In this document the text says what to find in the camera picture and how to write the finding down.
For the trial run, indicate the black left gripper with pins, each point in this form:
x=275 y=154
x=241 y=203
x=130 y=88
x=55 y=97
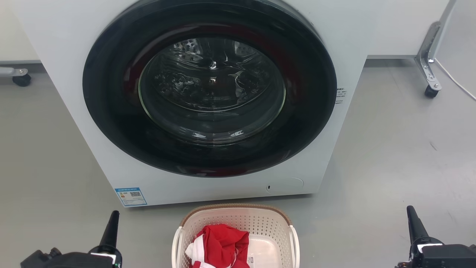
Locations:
x=111 y=258

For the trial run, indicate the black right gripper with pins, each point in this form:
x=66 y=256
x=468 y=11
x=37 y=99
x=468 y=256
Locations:
x=417 y=253

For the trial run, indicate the cream perforated laundry basket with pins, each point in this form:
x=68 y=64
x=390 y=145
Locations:
x=238 y=216

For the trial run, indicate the blue energy label sticker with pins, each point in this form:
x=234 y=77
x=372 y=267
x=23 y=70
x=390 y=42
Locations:
x=131 y=196

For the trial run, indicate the red and white garment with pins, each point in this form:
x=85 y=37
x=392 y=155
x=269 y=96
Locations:
x=223 y=242

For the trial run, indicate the dark round washing machine door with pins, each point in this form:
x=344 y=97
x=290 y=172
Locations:
x=111 y=111

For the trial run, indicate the black caster wheel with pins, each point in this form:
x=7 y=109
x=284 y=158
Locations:
x=21 y=80
x=431 y=91

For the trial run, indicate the white barcode label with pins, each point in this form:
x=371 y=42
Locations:
x=254 y=260

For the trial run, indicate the small text sticker on washer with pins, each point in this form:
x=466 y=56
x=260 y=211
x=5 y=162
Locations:
x=340 y=95

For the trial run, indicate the grey metal base bar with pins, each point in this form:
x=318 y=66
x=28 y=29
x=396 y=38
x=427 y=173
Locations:
x=11 y=70

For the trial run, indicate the white partition panel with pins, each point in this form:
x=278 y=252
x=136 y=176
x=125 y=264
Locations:
x=461 y=29

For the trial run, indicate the white front-load washing machine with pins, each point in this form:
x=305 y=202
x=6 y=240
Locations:
x=55 y=37

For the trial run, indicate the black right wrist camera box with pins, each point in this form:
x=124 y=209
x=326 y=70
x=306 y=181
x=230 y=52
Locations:
x=450 y=257

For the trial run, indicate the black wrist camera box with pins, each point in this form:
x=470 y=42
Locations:
x=70 y=260
x=450 y=257

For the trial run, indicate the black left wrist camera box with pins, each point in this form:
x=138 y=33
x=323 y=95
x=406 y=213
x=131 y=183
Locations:
x=70 y=260

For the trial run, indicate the silver metal leg bracket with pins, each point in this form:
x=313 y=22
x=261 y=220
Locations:
x=427 y=56

